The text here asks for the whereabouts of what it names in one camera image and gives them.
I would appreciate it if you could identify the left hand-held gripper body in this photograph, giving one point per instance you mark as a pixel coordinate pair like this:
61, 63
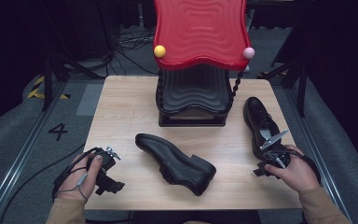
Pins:
107, 162

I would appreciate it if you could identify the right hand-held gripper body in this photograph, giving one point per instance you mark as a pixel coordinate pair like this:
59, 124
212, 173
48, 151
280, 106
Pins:
273, 140

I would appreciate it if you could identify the black leather shoe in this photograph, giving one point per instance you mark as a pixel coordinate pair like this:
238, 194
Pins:
256, 118
174, 161

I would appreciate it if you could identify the red and black shoe rack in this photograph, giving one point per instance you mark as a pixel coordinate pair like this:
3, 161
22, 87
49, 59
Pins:
200, 34

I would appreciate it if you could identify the person's left hand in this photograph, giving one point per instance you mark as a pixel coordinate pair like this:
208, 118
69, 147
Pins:
74, 180

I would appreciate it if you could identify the person's right hand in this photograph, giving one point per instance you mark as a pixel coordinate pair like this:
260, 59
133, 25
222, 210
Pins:
295, 174

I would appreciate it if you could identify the black tripod stand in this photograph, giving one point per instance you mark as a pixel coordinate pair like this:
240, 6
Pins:
48, 81
301, 84

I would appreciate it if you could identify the yellow and black floor tape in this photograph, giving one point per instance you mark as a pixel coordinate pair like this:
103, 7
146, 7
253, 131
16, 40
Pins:
37, 90

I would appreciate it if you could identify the metal floor rail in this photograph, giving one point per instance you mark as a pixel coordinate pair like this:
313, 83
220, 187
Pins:
18, 161
317, 149

